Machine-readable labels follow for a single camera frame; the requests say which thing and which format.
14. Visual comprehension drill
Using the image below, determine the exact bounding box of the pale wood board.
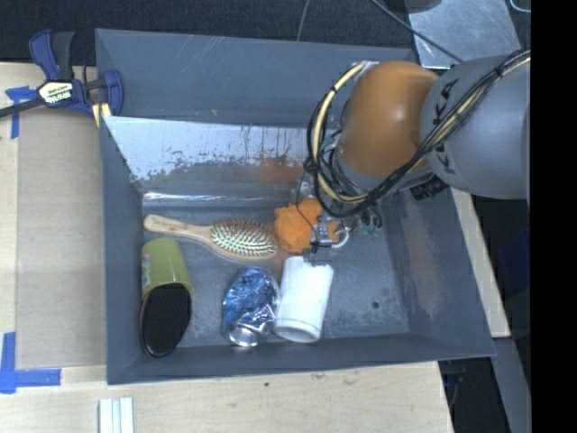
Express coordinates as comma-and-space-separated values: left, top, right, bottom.
14, 63, 109, 372

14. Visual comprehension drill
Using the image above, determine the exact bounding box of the crushed blue and silver can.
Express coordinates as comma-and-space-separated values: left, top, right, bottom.
221, 266, 281, 348

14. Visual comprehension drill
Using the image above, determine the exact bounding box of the wooden hairbrush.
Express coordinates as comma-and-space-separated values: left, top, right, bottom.
142, 214, 279, 262

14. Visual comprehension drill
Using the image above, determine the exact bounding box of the green plastic cup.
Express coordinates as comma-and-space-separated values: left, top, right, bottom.
140, 236, 196, 299

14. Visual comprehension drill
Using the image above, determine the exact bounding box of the grey metal bin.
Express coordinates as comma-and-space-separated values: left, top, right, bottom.
94, 27, 498, 386

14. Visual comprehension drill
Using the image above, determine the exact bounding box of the white plastic cup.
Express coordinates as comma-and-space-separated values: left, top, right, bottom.
271, 255, 335, 345

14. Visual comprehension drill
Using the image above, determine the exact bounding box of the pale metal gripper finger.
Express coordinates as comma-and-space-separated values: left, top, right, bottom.
320, 217, 335, 266
308, 226, 324, 265

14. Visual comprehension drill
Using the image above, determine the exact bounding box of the orange fuzzy sponge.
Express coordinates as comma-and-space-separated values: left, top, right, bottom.
273, 198, 340, 255

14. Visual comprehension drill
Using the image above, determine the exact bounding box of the black oval case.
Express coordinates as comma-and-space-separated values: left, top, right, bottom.
139, 283, 193, 359

